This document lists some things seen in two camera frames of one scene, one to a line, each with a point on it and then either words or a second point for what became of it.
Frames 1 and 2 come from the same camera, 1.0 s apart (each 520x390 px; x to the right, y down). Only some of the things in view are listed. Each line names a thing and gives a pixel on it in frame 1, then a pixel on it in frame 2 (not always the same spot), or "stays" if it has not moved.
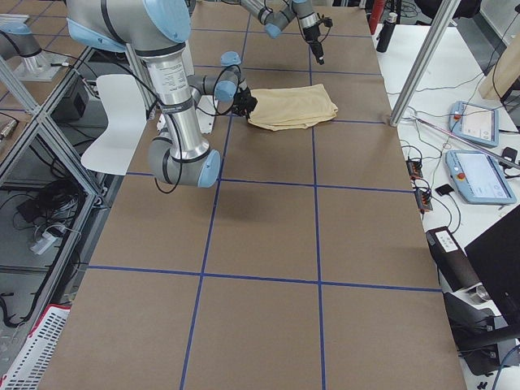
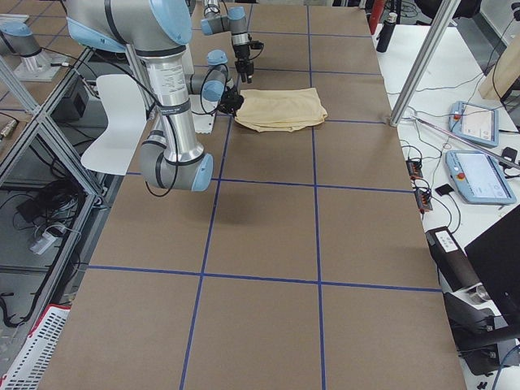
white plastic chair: [115, 149] stays
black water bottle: [385, 32] stays
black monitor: [496, 257] stays
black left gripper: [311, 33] → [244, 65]
